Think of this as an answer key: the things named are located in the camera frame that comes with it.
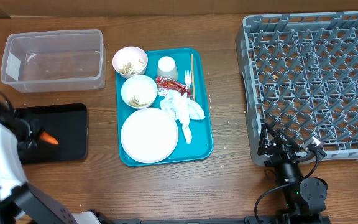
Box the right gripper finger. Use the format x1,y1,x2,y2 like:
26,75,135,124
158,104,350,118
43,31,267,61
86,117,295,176
276,129,301,152
257,123,270,154

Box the orange carrot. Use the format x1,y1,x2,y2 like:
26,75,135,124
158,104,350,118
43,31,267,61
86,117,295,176
39,131,58,145

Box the white napkin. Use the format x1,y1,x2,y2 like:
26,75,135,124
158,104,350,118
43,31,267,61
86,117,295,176
160,90,205,144

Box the white plastic fork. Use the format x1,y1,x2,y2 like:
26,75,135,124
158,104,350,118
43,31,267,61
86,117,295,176
184,70,192,88

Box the wooden chopstick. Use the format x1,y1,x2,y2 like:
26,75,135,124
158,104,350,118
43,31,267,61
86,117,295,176
191,54,196,101

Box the red snack wrapper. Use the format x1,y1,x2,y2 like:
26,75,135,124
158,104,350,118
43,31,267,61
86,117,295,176
155,77,193,98

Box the peanuts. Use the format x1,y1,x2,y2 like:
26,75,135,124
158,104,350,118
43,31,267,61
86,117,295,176
119,58,146,75

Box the white bowl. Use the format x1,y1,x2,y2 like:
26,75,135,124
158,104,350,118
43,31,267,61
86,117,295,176
121,75,157,110

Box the pink bowl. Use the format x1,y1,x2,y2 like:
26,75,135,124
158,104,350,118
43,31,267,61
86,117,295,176
112,46,148,79

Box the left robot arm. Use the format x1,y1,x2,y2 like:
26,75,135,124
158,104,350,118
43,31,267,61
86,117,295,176
0,98,110,224

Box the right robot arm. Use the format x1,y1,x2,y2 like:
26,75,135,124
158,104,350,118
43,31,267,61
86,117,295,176
254,124,330,223

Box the grey dishwasher rack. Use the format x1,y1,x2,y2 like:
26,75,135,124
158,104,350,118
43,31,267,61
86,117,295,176
235,11,358,166

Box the black plastic tray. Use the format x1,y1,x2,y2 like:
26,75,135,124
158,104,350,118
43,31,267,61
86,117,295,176
16,103,88,164

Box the clear plastic bin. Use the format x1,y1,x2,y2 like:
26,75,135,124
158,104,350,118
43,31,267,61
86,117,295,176
1,29,106,93

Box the teal serving tray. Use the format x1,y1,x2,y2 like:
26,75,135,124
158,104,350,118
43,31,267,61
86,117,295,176
116,47,214,167

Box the pink round plate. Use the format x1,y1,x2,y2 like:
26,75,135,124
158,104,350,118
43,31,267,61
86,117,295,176
121,108,178,164

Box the white upturned cup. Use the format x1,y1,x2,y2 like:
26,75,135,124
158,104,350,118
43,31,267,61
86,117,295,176
157,56,178,80

